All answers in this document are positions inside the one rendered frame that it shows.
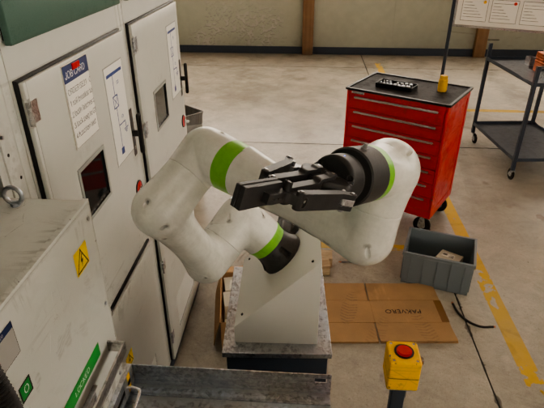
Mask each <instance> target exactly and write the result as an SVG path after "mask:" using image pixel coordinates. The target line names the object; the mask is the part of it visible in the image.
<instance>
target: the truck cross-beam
mask: <svg viewBox="0 0 544 408"><path fill-rule="evenodd" d="M122 367H123V373H122V375H121V379H120V380H119V382H118V385H117V387H116V390H115V392H114V394H113V397H112V400H111V402H110V403H109V406H108V408H124V407H125V404H126V396H125V389H124V385H123V384H124V383H125V379H126V377H127V375H128V373H129V374H130V378H129V381H128V385H130V382H131V385H133V383H134V374H133V368H132V364H131V363H122Z"/></svg>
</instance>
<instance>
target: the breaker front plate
mask: <svg viewBox="0 0 544 408"><path fill-rule="evenodd" d="M84 241H86V246H87V252H88V256H89V260H90V261H89V262H88V264H87V266H86V267H85V269H84V270H83V272H82V273H81V274H80V276H79V277H78V275H77V270H76V267H75V263H74V257H73V256H74V254H75V253H76V252H77V250H78V249H79V247H80V246H81V244H82V243H83V242H84ZM9 321H11V324H12V326H13V329H14V331H15V336H16V338H17V341H18V344H19V348H20V352H19V354H18V355H17V357H16V358H15V360H14V362H13V363H12V364H11V366H10V367H9V368H8V370H7V371H6V376H7V377H8V380H10V383H12V386H13V387H14V390H15V391H16V393H17V394H18V397H19V400H20V401H22V399H21V397H20V395H19V388H20V386H21V385H22V383H23V382H24V380H25V379H26V377H27V376H28V374H29V376H30V378H31V381H32V385H33V390H32V391H31V393H30V395H29V396H28V399H27V400H26V402H25V403H24V404H23V402H22V404H23V408H64V407H65V405H66V403H67V401H68V399H69V397H70V395H71V394H72V392H73V390H74V387H75V386H76V384H77V382H78V380H79V377H80V376H81V374H82V372H83V369H84V368H85V366H86V364H87V361H88V360H89V359H90V357H91V354H92V352H93V351H94V349H95V347H96V344H97V343H99V348H100V357H99V358H98V360H97V362H96V365H95V367H94V369H93V371H92V373H91V375H90V377H89V379H88V381H87V383H86V385H85V387H84V389H83V391H82V393H81V395H80V397H79V399H78V401H77V403H76V405H75V407H74V408H93V406H94V405H95V403H96V399H97V398H98V396H99V394H100V390H101V389H102V387H103V385H104V382H105V380H106V378H107V375H108V373H109V371H110V369H111V367H112V365H113V362H114V360H115V358H116V356H117V353H118V351H108V345H107V341H108V340H110V341H116V340H117V339H116V334H115V330H114V326H113V319H112V314H111V310H110V307H109V302H108V295H107V291H106V286H105V282H104V276H103V271H102V267H101V263H100V255H99V251H98V247H97V243H96V236H95V232H94V227H93V223H92V219H91V212H90V207H89V204H88V203H87V205H86V206H85V207H84V208H83V209H82V210H81V211H80V212H79V214H78V215H77V216H76V218H75V219H74V220H73V222H72V223H71V224H70V226H69V227H68V228H67V229H66V230H65V231H64V232H63V233H62V235H61V236H60V237H59V239H58V240H57V241H56V243H55V244H54V245H53V247H52V248H51V249H50V250H49V251H48V252H47V253H46V254H45V256H44V257H43V258H42V260H41V261H40V262H39V264H38V265H37V266H36V268H35V269H34V270H33V271H32V272H31V273H30V274H29V275H28V277H27V278H26V279H25V281H24V282H23V283H22V285H21V286H20V287H19V289H18V290H17V291H16V292H15V293H14V295H13V296H12V297H11V298H10V299H9V300H8V302H7V303H6V304H5V306H4V307H3V308H2V310H1V311H0V333H1V332H2V331H3V329H4V328H5V327H6V325H7V324H8V323H9ZM122 373H123V370H122V366H120V367H119V369H118V372H117V374H116V377H115V379H114V381H113V384H112V386H111V388H110V390H109V392H108V396H107V397H106V399H105V402H104V404H103V407H102V408H108V406H109V403H110V402H111V400H112V397H113V394H114V392H115V390H116V387H117V385H118V382H119V380H120V379H121V375H122Z"/></svg>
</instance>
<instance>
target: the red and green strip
mask: <svg viewBox="0 0 544 408"><path fill-rule="evenodd" d="M99 357H100V348H99V343H97V344H96V347H95V349H94V351H93V352H92V354H91V357H90V359H89V360H88V361H87V364H86V366H85V368H84V369H83V372H82V374H81V376H80V377H79V380H78V382H77V384H76V386H75V387H74V390H73V392H72V394H71V395H70V397H69V399H68V401H67V403H66V405H65V407H64V408H74V407H75V405H76V403H77V401H78V399H79V397H80V395H81V393H82V391H83V389H84V387H85V385H86V383H87V381H88V379H89V377H90V375H91V373H92V371H93V369H94V367H95V365H96V362H97V360H98V358H99Z"/></svg>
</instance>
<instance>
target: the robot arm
mask: <svg viewBox="0 0 544 408"><path fill-rule="evenodd" d="M293 159H294V158H293V157H291V156H290V155H286V157H285V159H284V160H281V161H279V162H275V161H273V160H272V159H271V158H269V157H268V156H266V155H264V154H263V153H262V152H260V151H259V150H258V149H256V148H255V147H250V146H249V145H247V144H245V143H243V142H241V141H240V140H238V139H236V138H234V137H232V136H231V135H229V134H226V133H224V132H223V131H221V130H218V129H216V128H214V127H209V126H202V127H198V128H196V129H194V130H191V131H190V132H189V133H187V134H186V135H185V137H184V138H183V140H182V141H181V143H180V145H179V146H178V147H177V149H176V150H175V151H174V152H173V154H172V156H171V157H170V159H169V160H168V161H167V162H166V164H165V165H164V166H163V167H162V168H161V169H160V170H159V171H158V172H157V173H156V174H155V175H154V176H153V177H152V178H151V179H150V180H149V181H148V182H147V183H146V184H145V185H144V186H143V187H142V188H141V189H140V190H139V191H138V192H137V193H136V194H135V196H134V199H133V201H132V205H131V216H132V219H133V221H134V224H135V225H136V227H137V228H138V229H139V230H140V231H141V232H142V233H144V234H146V235H147V236H150V237H151V238H153V239H155V240H157V241H159V242H160V243H162V244H164V245H165V246H166V247H168V248H169V249H170V250H171V251H172V252H174V253H175V254H176V256H177V257H178V258H179V259H180V260H181V262H182V264H183V265H184V267H185V269H186V271H187V273H188V274H189V276H190V277H191V278H192V279H193V280H195V281H197V282H199V283H214V282H216V281H218V280H220V279H221V278H222V277H223V276H224V275H225V273H226V272H227V271H228V269H229V268H230V267H231V265H232V264H233V262H234V261H235V260H236V259H237V258H238V257H239V255H240V254H241V252H242V251H243V250H246V251H247V252H248V253H249V254H251V255H253V256H254V257H256V258H257V259H258V260H259V261H260V262H261V263H262V265H263V268H264V271H266V272H267V273H268V274H275V273H277V272H279V271H280V270H281V269H283V268H284V267H285V266H286V265H287V264H288V263H289V262H290V261H291V260H292V258H293V257H294V256H295V254H296V253H297V251H298V248H299V246H300V238H299V237H298V236H297V235H296V233H297V232H298V230H299V228H300V229H302V230H303V231H305V232H307V233H308V234H310V235H311V236H313V237H315V238H317V239H318V240H320V241H321V242H323V243H324V244H326V245H328V246H329V247H330V248H331V249H333V250H334V251H335V252H337V253H338V254H340V255H341V256H342V257H344V258H345V259H347V260H348V261H349V262H351V263H353V264H356V265H358V266H372V265H375V264H377V263H379V262H381V261H383V260H384V259H385V258H386V257H387V256H388V255H389V254H390V252H391V251H392V249H393V245H394V241H395V238H396V235H397V230H398V227H399V224H400V221H401V218H402V215H403V212H404V210H405V208H406V205H407V203H408V201H409V199H410V196H411V194H412V193H413V191H414V188H415V186H416V185H417V183H418V181H419V177H420V172H421V167H420V162H419V158H418V156H417V154H416V152H415V151H414V149H413V148H412V147H411V146H410V145H409V144H407V143H406V142H403V141H402V140H400V139H396V138H382V139H378V140H376V141H373V142H371V143H369V144H367V143H364V144H363V145H362V146H352V147H340V148H338V149H336V150H335V151H333V152H332V153H331V154H329V155H325V156H323V157H321V158H320V159H319V160H318V161H317V162H316V163H314V164H309V163H304V164H302V165H299V164H296V161H294V160H293ZM211 186H212V187H214V188H216V189H218V190H221V191H223V192H224V193H227V194H229V195H231V197H230V198H229V199H228V200H227V201H226V202H225V203H224V204H223V205H222V206H221V207H220V209H219V210H218V212H217V213H216V215H215V216H214V218H213V219H212V220H211V221H210V222H209V224H208V225H207V226H206V228H205V229H204V230H203V228H202V227H201V225H200V224H199V223H198V221H197V220H196V218H195V217H194V215H193V212H192V211H193V209H194V208H195V206H196V205H197V204H198V203H199V201H200V200H201V198H202V197H203V195H204V194H205V193H206V191H207V190H208V189H209V188H210V187H211ZM265 210H266V211H268V212H270V213H271V214H274V215H277V216H278V221H277V222H276V221H275V220H274V219H273V218H272V217H271V216H270V215H269V214H268V213H266V212H265Z"/></svg>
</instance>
